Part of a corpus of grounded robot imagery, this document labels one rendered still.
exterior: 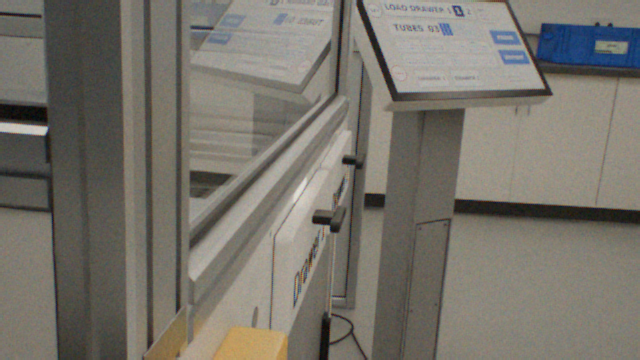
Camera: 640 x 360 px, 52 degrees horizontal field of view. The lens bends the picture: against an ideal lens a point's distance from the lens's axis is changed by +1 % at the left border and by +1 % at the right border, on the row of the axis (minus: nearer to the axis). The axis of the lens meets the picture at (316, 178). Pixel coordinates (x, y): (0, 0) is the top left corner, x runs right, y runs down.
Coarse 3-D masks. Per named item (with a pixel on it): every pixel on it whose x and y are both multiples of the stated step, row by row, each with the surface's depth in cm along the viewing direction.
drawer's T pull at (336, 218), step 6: (318, 210) 78; (324, 210) 78; (336, 210) 78; (342, 210) 79; (318, 216) 76; (324, 216) 76; (330, 216) 76; (336, 216) 76; (342, 216) 77; (312, 222) 77; (318, 222) 77; (324, 222) 76; (330, 222) 76; (336, 222) 74; (342, 222) 77; (330, 228) 74; (336, 228) 74
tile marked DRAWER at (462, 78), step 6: (450, 72) 152; (456, 72) 153; (462, 72) 154; (468, 72) 155; (474, 72) 156; (456, 78) 152; (462, 78) 153; (468, 78) 154; (474, 78) 155; (480, 78) 156; (456, 84) 151; (462, 84) 152; (468, 84) 153; (474, 84) 154; (480, 84) 155
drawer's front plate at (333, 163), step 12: (348, 132) 119; (336, 144) 108; (348, 144) 116; (336, 156) 99; (324, 168) 94; (336, 168) 99; (336, 180) 101; (348, 180) 123; (336, 192) 103; (336, 204) 104
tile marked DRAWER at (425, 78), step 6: (414, 72) 146; (420, 72) 147; (426, 72) 148; (432, 72) 149; (438, 72) 150; (444, 72) 151; (420, 78) 146; (426, 78) 147; (432, 78) 148; (438, 78) 149; (444, 78) 150; (420, 84) 145; (426, 84) 146; (432, 84) 147; (438, 84) 148; (444, 84) 149
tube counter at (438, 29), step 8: (432, 24) 157; (440, 24) 158; (448, 24) 159; (456, 24) 161; (464, 24) 162; (472, 24) 164; (432, 32) 155; (440, 32) 157; (448, 32) 158; (456, 32) 160; (464, 32) 161; (472, 32) 162; (480, 32) 164
